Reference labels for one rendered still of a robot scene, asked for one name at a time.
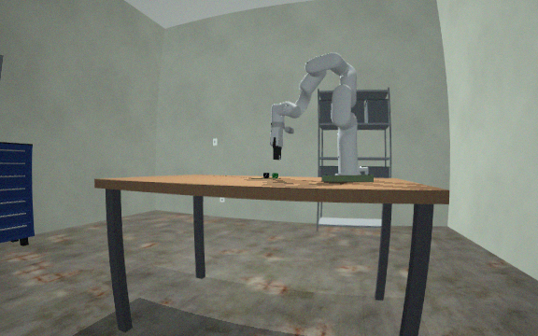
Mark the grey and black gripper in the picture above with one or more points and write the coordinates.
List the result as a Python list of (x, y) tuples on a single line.
[(276, 139)]

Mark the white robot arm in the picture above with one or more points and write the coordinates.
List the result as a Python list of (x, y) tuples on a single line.
[(343, 99)]

